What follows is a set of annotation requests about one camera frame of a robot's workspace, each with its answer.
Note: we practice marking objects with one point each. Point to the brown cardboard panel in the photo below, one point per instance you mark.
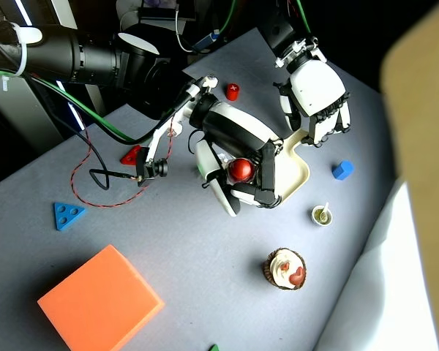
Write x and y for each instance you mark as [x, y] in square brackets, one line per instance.
[424, 128]

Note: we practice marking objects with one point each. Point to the grey tablecloth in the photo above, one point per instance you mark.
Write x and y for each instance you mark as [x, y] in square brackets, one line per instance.
[205, 248]

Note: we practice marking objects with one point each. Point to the orange box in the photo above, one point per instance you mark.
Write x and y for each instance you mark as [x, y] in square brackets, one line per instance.
[98, 300]

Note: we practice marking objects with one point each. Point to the blue triangle block with holes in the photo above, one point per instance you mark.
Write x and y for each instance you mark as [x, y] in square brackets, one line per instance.
[66, 215]

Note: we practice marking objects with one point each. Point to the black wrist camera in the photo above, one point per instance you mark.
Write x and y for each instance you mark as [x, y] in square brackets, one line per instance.
[156, 170]

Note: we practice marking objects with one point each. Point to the red triangle block with holes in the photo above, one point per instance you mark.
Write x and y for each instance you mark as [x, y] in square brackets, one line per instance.
[130, 157]

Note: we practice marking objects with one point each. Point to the cream plastic dustpan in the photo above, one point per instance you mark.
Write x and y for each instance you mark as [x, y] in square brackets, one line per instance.
[290, 172]

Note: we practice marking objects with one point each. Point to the blue hexagon block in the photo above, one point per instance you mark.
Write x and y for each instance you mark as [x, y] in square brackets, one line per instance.
[342, 171]

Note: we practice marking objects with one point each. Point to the small bowl with green soup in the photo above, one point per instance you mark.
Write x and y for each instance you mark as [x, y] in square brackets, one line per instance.
[322, 215]

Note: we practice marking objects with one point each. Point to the red cylinder with white cross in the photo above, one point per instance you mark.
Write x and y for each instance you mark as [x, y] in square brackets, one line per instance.
[232, 93]

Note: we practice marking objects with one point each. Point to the green triangle block with holes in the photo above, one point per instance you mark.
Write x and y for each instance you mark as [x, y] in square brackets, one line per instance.
[214, 348]

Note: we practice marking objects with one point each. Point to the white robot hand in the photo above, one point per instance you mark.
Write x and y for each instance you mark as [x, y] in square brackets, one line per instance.
[314, 91]
[234, 128]

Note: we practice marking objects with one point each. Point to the cream brush with grey bristles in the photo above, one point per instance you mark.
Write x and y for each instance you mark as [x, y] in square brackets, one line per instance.
[241, 169]

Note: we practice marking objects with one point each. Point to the toy cupcake with cream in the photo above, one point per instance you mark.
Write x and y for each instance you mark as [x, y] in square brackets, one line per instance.
[285, 270]

